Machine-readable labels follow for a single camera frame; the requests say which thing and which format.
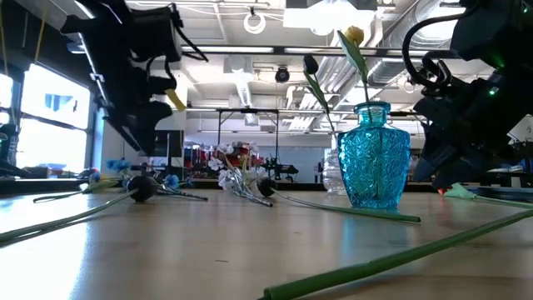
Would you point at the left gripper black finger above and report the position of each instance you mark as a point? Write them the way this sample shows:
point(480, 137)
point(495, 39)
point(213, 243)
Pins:
point(154, 129)
point(125, 131)

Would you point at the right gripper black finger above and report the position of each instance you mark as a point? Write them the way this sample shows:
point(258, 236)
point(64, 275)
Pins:
point(456, 177)
point(429, 164)

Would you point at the blue patterned glass vase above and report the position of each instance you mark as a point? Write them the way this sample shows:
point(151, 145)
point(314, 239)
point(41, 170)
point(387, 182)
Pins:
point(375, 166)

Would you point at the blue artificial flower bunch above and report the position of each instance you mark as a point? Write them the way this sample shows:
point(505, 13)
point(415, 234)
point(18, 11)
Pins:
point(171, 181)

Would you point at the long green stem foreground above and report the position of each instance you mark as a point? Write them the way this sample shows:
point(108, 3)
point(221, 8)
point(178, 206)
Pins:
point(375, 263)

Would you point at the black background robot arm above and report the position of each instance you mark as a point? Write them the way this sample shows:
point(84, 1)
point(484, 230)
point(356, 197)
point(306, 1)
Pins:
point(283, 168)

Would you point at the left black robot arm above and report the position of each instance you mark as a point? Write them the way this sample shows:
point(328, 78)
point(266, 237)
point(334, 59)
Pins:
point(108, 29)

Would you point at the clear glass vase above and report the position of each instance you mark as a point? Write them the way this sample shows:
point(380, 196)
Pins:
point(332, 175)

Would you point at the black computer monitor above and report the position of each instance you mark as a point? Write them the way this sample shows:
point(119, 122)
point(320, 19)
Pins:
point(175, 143)

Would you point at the yellow tape strip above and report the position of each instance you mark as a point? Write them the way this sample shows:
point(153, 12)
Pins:
point(175, 100)

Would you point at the small red object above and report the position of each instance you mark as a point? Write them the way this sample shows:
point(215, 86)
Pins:
point(95, 171)

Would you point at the red storage shelf rack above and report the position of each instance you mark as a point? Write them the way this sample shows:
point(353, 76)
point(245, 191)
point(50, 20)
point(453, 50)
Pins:
point(200, 156)

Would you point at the long ceiling light strip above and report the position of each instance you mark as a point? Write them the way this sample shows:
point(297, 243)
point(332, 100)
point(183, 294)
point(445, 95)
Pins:
point(227, 49)

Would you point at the large bright window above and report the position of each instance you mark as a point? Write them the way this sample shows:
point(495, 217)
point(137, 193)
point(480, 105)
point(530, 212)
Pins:
point(54, 137)

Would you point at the white hanging ceiling fixture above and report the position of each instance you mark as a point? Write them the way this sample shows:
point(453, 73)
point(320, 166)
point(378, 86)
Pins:
point(243, 87)

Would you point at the bright ceiling light panel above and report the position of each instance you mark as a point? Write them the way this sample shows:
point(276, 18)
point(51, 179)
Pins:
point(329, 18)

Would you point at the black metal stand frame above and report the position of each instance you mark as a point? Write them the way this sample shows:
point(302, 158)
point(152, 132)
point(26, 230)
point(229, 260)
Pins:
point(250, 111)

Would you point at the black table edge rail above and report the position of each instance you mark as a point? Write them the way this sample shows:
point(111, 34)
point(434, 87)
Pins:
point(41, 186)

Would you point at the silver ventilation duct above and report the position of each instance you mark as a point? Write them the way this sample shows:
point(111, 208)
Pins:
point(387, 73)

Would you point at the round black ceiling camera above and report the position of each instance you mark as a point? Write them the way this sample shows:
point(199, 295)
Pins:
point(282, 75)

